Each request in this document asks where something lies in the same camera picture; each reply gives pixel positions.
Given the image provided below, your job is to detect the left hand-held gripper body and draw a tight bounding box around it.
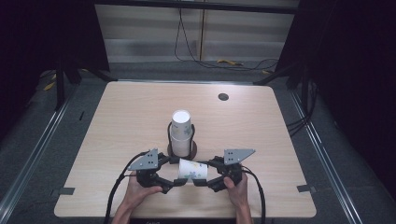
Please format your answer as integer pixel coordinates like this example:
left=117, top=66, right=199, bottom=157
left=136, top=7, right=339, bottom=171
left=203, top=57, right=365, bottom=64
left=127, top=147, right=171, bottom=189

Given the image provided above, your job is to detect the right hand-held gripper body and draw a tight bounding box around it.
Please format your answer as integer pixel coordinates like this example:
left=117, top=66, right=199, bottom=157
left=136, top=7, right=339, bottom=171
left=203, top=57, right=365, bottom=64
left=207, top=148, right=257, bottom=193

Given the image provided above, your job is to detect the floral print paper cup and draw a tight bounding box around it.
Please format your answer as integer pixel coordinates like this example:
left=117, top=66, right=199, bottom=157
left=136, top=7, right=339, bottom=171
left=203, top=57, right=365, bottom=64
left=177, top=158, right=209, bottom=183

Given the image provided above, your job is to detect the black wire cup holder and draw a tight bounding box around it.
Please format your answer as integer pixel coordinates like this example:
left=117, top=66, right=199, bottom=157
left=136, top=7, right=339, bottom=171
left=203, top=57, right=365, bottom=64
left=166, top=121, right=198, bottom=161

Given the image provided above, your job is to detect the stack of white paper cups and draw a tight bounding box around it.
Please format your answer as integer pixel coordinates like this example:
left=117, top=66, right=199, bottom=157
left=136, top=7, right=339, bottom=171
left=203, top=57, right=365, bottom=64
left=169, top=109, right=193, bottom=159

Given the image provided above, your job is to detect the person's left hand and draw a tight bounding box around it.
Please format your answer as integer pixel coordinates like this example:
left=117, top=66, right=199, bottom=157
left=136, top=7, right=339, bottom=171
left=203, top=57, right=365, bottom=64
left=120, top=177, right=163, bottom=212

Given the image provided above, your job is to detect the person's right hand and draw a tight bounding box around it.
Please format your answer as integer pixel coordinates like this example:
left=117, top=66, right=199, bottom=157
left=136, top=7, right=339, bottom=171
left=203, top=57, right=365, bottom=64
left=223, top=172, right=249, bottom=209

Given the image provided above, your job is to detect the black metal stand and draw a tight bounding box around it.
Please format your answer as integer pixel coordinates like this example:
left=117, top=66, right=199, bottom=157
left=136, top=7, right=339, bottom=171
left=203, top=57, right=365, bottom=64
left=54, top=59, right=110, bottom=112
left=252, top=62, right=312, bottom=108

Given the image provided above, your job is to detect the dark curtain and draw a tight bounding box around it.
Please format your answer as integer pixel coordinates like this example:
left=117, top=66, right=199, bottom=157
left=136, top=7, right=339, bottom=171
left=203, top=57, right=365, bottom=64
left=0, top=0, right=110, bottom=139
left=276, top=0, right=396, bottom=200

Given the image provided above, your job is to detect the left hand-held gripper cable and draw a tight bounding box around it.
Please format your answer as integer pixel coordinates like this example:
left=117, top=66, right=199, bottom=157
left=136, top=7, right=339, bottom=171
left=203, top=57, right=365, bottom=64
left=104, top=150, right=151, bottom=224

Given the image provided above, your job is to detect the hand-held gripper cable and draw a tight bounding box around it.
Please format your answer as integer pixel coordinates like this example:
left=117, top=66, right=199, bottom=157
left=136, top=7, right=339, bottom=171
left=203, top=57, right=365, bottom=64
left=104, top=150, right=151, bottom=224
left=241, top=165, right=267, bottom=224

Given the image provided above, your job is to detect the right hand-held gripper cable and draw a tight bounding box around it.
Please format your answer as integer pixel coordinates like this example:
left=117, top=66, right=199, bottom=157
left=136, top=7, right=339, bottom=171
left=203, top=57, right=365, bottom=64
left=241, top=165, right=267, bottom=224

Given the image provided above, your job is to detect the black floor cable bundle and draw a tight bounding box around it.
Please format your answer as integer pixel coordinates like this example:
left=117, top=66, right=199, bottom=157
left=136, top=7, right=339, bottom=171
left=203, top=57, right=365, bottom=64
left=286, top=79, right=319, bottom=138

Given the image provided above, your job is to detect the aluminium floor rail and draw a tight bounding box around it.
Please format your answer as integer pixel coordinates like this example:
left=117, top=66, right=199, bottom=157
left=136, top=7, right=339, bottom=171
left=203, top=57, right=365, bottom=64
left=0, top=101, right=73, bottom=217
left=290, top=90, right=363, bottom=224

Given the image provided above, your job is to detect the black hanging wall cable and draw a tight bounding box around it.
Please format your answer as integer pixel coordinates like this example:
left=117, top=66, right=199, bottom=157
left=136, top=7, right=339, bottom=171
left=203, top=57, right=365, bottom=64
left=173, top=7, right=280, bottom=72

